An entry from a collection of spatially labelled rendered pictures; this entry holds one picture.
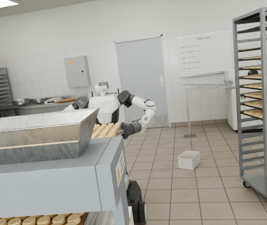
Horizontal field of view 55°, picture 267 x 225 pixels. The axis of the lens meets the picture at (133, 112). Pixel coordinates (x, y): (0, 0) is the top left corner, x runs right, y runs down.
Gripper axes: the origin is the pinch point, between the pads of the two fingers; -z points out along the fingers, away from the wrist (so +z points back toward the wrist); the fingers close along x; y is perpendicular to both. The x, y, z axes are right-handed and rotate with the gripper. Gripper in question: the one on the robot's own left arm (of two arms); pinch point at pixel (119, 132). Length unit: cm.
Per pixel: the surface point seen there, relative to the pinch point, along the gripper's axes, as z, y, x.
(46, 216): -79, 56, -8
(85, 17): 203, -377, 171
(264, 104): 118, 53, 2
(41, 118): -70, 45, 30
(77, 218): -70, 68, -8
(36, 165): -82, 68, 18
